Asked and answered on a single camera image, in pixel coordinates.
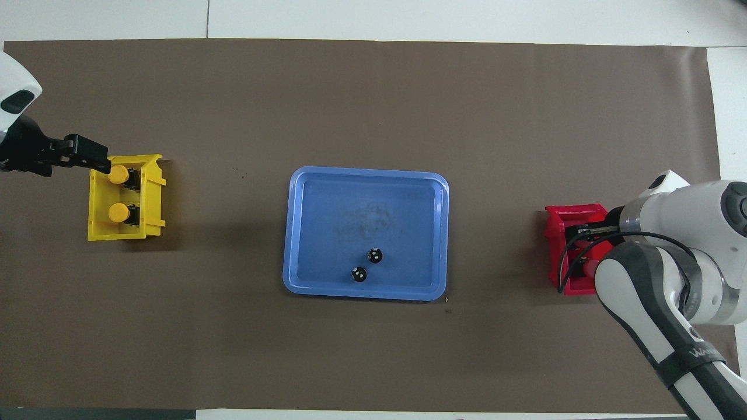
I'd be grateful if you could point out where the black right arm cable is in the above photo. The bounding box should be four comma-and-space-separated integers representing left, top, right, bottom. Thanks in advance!
557, 232, 698, 294

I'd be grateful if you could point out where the brown paper mat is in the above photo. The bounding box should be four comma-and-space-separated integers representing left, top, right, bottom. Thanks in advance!
0, 38, 722, 414

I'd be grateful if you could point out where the blue plastic tray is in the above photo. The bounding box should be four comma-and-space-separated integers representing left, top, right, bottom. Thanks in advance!
282, 166, 450, 302

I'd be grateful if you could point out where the yellow push button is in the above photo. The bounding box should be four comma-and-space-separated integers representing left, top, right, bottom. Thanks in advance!
107, 202, 141, 228
109, 164, 144, 193

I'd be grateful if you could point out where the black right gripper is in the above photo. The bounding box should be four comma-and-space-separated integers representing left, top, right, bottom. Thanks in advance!
564, 209, 624, 276

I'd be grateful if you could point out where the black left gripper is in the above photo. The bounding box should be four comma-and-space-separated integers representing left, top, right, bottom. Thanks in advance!
0, 116, 112, 177

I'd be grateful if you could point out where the red plastic bin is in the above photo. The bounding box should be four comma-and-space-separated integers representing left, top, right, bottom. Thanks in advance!
544, 203, 615, 296

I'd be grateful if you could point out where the yellow plastic bin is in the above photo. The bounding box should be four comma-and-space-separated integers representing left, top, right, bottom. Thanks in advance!
88, 154, 167, 242

